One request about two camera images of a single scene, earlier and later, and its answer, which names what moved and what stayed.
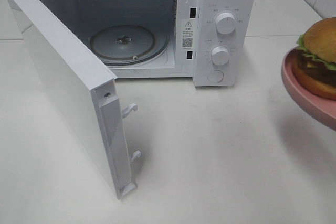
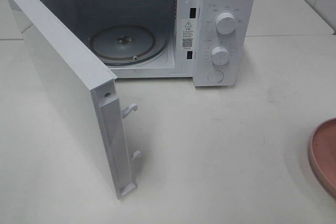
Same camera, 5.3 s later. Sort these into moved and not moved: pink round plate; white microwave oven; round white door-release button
Moved: pink round plate
Not moved: round white door-release button; white microwave oven
